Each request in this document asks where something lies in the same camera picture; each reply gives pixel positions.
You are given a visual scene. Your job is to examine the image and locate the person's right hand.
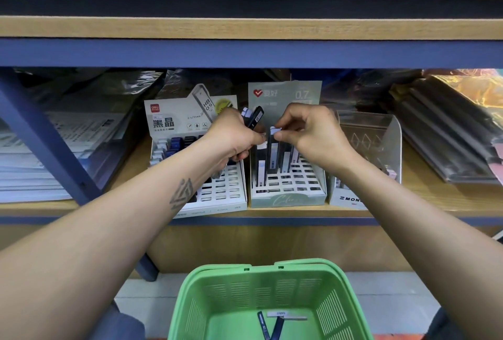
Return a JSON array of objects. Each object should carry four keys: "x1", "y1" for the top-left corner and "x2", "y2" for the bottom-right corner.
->
[{"x1": 274, "y1": 102, "x2": 364, "y2": 177}]

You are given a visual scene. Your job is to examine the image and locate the person's left hand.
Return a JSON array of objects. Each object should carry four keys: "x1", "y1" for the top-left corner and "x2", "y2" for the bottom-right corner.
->
[{"x1": 203, "y1": 108, "x2": 269, "y2": 164}]

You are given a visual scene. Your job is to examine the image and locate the bundle of lead cases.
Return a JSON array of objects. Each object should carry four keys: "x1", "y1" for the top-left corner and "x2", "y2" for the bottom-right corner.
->
[{"x1": 239, "y1": 105, "x2": 266, "y2": 132}]

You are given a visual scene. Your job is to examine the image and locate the white display box red label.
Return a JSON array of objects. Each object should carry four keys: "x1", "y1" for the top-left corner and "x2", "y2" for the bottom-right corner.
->
[{"x1": 144, "y1": 83, "x2": 249, "y2": 220}]

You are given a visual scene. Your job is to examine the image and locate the clear plastic display box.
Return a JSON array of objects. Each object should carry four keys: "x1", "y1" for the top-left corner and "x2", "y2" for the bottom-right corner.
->
[{"x1": 327, "y1": 110, "x2": 403, "y2": 212}]

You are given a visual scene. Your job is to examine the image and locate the pale green display box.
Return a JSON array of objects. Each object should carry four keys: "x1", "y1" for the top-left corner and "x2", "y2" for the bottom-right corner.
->
[{"x1": 247, "y1": 80, "x2": 330, "y2": 210}]

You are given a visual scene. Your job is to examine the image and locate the green plastic basket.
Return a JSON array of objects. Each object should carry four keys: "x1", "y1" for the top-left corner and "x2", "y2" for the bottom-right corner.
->
[{"x1": 168, "y1": 258, "x2": 375, "y2": 340}]

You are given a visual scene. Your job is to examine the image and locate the pile of lead cases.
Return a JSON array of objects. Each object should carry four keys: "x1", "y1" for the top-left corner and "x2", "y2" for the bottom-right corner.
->
[{"x1": 257, "y1": 310, "x2": 309, "y2": 340}]

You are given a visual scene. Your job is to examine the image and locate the person's right forearm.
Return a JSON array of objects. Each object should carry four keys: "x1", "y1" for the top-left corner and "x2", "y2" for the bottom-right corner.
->
[{"x1": 342, "y1": 155, "x2": 503, "y2": 340}]

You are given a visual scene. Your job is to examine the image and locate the person's left forearm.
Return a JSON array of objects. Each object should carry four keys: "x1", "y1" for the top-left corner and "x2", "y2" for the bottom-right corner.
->
[{"x1": 0, "y1": 147, "x2": 229, "y2": 340}]

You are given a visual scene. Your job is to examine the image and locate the dark plastic-wrapped packs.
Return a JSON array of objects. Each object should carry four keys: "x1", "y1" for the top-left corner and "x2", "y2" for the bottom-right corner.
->
[{"x1": 322, "y1": 73, "x2": 503, "y2": 187}]

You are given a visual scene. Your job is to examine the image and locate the stack of wrapped paper packs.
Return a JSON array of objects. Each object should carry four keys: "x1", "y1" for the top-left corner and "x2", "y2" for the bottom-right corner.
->
[{"x1": 0, "y1": 69, "x2": 166, "y2": 205}]

